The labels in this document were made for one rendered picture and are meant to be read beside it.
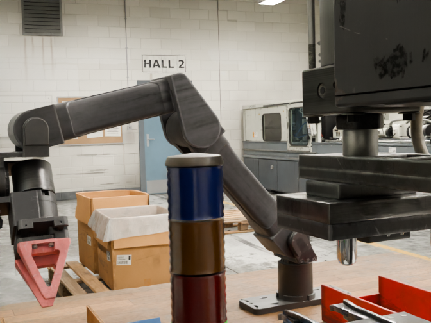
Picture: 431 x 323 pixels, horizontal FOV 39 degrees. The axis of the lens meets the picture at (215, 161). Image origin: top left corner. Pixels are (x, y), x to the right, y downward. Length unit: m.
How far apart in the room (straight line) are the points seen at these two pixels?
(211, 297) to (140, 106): 0.57
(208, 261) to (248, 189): 0.62
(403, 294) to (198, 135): 0.41
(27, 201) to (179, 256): 0.49
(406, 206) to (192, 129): 0.41
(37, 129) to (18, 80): 10.56
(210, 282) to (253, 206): 0.63
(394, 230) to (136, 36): 11.29
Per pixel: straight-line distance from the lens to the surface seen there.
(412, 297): 1.02
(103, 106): 0.91
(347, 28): 0.57
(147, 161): 11.71
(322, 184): 0.63
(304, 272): 1.08
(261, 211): 1.02
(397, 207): 0.63
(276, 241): 1.04
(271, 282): 1.25
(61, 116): 0.89
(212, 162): 0.38
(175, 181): 0.39
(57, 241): 0.83
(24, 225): 0.82
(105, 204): 4.68
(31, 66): 11.45
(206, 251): 0.39
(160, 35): 11.94
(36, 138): 0.86
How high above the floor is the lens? 1.21
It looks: 3 degrees down
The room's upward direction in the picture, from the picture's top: 2 degrees counter-clockwise
